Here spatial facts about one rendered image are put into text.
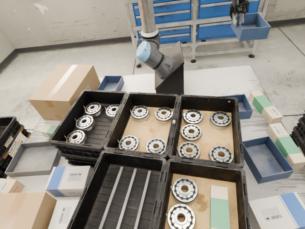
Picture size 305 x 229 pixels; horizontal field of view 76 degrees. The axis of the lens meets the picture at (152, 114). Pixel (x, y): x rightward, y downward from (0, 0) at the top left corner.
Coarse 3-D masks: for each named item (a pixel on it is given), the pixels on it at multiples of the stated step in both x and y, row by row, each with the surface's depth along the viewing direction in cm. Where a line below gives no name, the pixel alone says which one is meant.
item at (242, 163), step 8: (184, 96) 106; (192, 96) 105; (200, 96) 104; (208, 96) 103; (216, 96) 102; (176, 112) 98; (176, 120) 96; (176, 128) 92; (240, 128) 87; (240, 136) 84; (240, 144) 82; (168, 152) 83; (240, 152) 79; (192, 160) 79; (200, 160) 79; (208, 160) 78; (240, 160) 76
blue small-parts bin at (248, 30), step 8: (248, 16) 120; (256, 16) 120; (232, 24) 121; (248, 24) 123; (256, 24) 121; (264, 24) 111; (240, 32) 110; (248, 32) 108; (256, 32) 108; (264, 32) 107; (240, 40) 111
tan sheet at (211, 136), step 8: (184, 112) 111; (208, 112) 109; (208, 120) 105; (200, 128) 102; (208, 128) 101; (208, 136) 98; (216, 136) 97; (224, 136) 97; (232, 136) 96; (200, 144) 95; (208, 144) 95; (216, 144) 94; (224, 144) 94; (232, 144) 93; (232, 152) 90
